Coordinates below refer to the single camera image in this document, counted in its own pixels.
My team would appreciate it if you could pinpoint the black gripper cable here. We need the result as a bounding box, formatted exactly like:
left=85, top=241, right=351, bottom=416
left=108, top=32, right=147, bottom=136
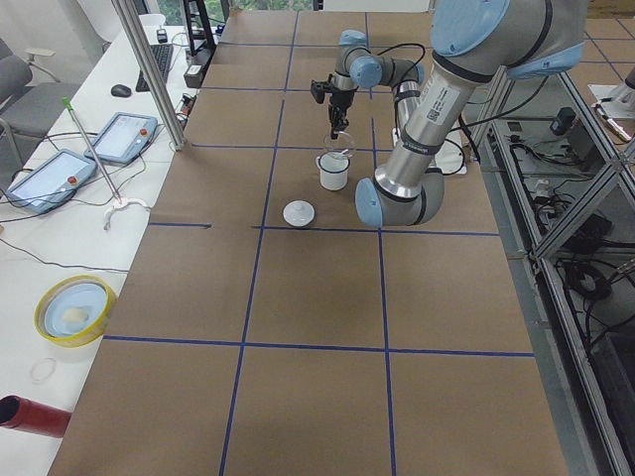
left=369, top=43, right=428, bottom=85

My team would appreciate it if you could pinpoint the light blue plate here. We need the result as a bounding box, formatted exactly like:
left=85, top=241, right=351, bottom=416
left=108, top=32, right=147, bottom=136
left=44, top=283, right=108, bottom=337

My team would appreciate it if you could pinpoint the black keyboard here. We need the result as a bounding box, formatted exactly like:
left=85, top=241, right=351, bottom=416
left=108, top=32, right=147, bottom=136
left=135, top=43, right=175, bottom=93

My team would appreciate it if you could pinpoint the yellow tape roll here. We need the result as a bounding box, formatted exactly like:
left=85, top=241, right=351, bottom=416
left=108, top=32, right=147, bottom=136
left=34, top=275, right=118, bottom=348

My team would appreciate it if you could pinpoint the teach pendant tablet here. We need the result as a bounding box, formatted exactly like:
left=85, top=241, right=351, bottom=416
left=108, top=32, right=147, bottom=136
left=91, top=112, right=158, bottom=166
left=6, top=149, right=96, bottom=213

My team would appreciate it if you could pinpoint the near teach pendant tablet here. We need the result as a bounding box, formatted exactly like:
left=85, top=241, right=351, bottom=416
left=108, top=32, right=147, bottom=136
left=6, top=149, right=96, bottom=213

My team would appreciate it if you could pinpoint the black computer mouse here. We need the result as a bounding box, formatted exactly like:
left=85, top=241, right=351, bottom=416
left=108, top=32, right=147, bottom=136
left=110, top=84, right=132, bottom=98

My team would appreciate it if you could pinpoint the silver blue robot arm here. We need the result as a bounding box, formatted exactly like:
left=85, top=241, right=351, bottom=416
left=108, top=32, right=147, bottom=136
left=355, top=1, right=588, bottom=227
left=311, top=30, right=424, bottom=159

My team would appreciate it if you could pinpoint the white enamel mug blue rim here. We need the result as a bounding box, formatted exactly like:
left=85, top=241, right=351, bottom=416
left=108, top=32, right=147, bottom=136
left=316, top=152, right=350, bottom=191

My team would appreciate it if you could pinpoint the clear glass funnel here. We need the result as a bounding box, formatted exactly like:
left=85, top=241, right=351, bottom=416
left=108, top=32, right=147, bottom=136
left=322, top=131, right=357, bottom=161

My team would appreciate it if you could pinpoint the red cylinder tube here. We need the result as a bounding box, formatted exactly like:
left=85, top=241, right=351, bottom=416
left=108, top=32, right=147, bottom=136
left=1, top=396, right=71, bottom=438

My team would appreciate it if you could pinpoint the silver aluminium frame post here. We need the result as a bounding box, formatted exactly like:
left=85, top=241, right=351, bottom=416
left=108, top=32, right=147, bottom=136
left=111, top=0, right=186, bottom=151

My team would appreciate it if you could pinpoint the far teach pendant tablet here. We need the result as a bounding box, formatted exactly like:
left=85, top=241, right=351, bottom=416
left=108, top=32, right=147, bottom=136
left=91, top=112, right=158, bottom=166

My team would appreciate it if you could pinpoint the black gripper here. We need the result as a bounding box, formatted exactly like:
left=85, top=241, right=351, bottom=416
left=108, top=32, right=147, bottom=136
left=328, top=88, right=353, bottom=140

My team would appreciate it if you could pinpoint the white enamel mug lid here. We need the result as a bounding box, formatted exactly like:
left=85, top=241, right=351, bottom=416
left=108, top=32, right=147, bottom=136
left=283, top=199, right=316, bottom=228

